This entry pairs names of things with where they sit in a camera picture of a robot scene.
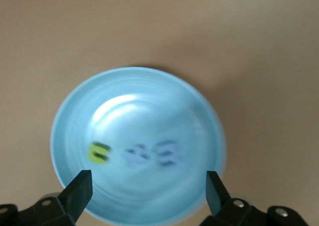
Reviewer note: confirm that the blue letter x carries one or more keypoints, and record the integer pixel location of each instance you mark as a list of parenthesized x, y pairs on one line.
[(137, 157)]

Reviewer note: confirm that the blue plate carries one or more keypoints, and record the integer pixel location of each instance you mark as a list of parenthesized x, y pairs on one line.
[(149, 99)]

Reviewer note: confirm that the blue letter m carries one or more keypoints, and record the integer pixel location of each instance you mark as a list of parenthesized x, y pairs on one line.
[(172, 151)]

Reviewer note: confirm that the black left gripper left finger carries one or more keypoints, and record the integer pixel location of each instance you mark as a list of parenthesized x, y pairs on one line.
[(79, 193)]

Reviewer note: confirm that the green letter u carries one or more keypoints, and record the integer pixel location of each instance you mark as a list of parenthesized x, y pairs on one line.
[(91, 153)]

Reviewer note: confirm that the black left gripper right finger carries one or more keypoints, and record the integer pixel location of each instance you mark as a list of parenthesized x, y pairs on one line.
[(216, 198)]

